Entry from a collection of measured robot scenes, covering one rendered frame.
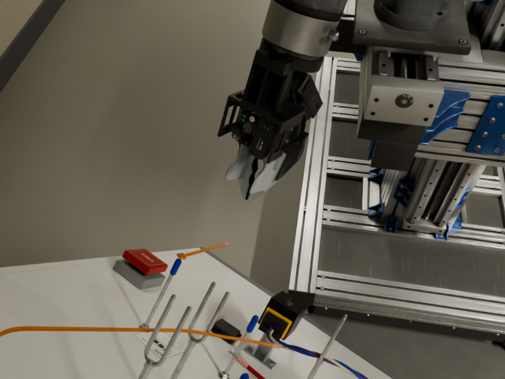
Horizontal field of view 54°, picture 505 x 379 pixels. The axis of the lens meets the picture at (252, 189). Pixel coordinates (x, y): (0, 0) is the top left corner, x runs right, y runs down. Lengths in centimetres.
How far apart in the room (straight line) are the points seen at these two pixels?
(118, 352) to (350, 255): 132
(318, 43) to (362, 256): 135
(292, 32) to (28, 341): 40
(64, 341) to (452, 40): 86
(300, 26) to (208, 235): 162
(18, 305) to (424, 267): 148
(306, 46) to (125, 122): 208
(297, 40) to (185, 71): 229
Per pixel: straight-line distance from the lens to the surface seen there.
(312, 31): 53
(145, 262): 74
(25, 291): 62
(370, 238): 187
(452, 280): 186
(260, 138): 55
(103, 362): 56
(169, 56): 292
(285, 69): 52
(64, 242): 219
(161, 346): 63
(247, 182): 65
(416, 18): 106
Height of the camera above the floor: 174
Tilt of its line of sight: 52 degrees down
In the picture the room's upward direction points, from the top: straight up
